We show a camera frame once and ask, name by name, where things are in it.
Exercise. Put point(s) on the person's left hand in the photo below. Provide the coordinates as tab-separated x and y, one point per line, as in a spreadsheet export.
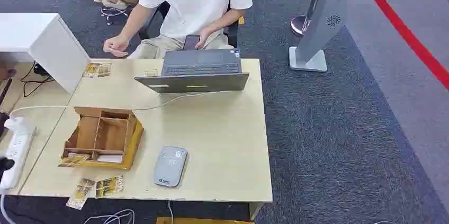
203	36

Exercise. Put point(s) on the person's right hand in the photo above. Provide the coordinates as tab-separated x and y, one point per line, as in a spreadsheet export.
115	45

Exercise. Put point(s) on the dark smartphone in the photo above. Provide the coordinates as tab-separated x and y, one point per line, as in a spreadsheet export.
191	42

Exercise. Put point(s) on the yellow printed card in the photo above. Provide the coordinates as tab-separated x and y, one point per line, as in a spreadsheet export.
73	160
81	194
109	186
105	69
91	70

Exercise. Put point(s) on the chrome stool base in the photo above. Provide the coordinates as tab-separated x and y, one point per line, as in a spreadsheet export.
114	12

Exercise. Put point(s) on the grey laptop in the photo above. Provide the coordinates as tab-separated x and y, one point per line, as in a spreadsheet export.
200	71

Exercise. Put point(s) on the person in white shirt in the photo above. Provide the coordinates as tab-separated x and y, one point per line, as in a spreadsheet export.
194	1

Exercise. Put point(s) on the small clear plastic piece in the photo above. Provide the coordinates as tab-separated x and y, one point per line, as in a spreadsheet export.
151	72

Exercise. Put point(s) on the black office chair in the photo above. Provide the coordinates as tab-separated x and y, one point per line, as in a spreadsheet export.
158	15

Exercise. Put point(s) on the white desk partition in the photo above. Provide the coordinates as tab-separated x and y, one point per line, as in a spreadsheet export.
52	45

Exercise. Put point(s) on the black power adapter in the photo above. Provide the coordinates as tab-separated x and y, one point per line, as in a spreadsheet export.
41	69

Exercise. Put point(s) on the wooden card box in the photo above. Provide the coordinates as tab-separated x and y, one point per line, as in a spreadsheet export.
105	138

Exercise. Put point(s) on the chrome stanchion base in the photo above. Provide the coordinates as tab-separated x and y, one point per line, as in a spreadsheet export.
298	25

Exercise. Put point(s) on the pale wooden desk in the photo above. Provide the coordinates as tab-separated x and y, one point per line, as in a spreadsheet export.
217	138

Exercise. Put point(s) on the white card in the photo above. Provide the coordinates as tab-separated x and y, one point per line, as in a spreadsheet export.
110	159

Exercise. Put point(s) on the grey kiosk stand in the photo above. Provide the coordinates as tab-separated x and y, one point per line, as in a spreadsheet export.
321	22

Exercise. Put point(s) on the grey card reader device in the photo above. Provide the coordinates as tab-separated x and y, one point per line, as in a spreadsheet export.
170	166

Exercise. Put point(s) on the white power strip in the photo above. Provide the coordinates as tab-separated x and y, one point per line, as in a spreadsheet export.
17	152

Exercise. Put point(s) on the black plug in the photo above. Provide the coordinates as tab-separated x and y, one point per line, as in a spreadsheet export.
5	165

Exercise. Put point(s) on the yellow wooden board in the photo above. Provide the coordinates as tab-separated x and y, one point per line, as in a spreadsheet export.
203	221

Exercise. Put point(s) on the red floor tape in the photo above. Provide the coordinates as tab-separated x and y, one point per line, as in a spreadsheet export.
403	31

